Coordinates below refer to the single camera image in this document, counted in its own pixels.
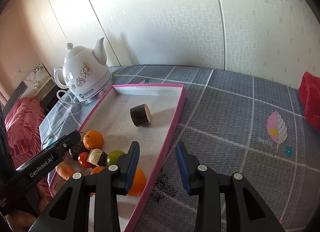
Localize person's left hand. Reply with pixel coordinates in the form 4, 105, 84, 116
4, 191, 51, 230

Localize red bed cover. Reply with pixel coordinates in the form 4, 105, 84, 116
5, 97, 45, 168

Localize white kettle power cord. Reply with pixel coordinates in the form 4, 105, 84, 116
56, 89, 81, 106

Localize large textured orange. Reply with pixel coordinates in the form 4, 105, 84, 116
91, 166, 104, 175

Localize red towel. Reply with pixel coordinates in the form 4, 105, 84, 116
298, 71, 320, 131

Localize orange carrot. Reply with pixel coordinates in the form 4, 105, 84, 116
55, 161, 75, 181

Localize smooth orange mandarin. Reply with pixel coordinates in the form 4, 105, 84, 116
127, 168, 147, 196

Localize red tomato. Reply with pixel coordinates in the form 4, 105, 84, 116
78, 152, 94, 169

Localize green tomato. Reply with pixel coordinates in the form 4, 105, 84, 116
107, 150, 125, 167

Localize dark eggplant chunk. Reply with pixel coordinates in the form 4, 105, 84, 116
87, 148, 108, 167
130, 104, 151, 127

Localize white bedside shelf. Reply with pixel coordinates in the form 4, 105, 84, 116
4, 62, 57, 113

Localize grey patterned tablecloth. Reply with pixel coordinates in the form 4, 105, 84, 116
40, 65, 319, 231

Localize white floral ceramic kettle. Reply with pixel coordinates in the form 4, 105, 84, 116
54, 37, 113, 102

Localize pink-rimmed white tray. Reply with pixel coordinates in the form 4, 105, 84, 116
78, 84, 185, 231

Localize orange with long stem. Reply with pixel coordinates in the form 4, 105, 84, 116
79, 130, 104, 150

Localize dark eggplant chunk front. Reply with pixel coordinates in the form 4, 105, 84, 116
87, 148, 108, 167

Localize dark wrinkled passion fruit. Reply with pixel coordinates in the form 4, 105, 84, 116
69, 141, 89, 161

